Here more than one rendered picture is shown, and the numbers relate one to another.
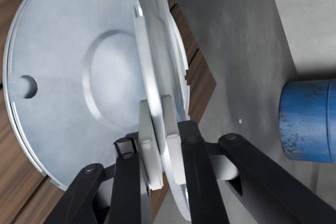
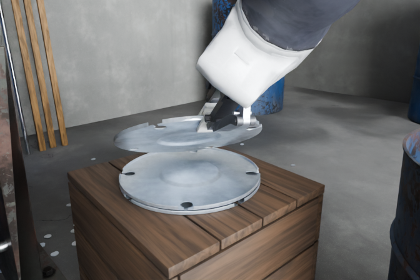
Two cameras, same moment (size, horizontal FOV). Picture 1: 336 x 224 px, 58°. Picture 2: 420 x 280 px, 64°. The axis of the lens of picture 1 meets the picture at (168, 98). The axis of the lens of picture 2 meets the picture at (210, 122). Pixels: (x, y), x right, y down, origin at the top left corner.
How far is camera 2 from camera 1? 0.38 m
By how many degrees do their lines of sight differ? 21
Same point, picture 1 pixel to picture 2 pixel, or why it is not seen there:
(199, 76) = not seen: hidden behind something
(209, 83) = not seen: hidden behind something
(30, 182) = (239, 209)
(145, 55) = (177, 119)
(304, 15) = (155, 90)
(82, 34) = (160, 185)
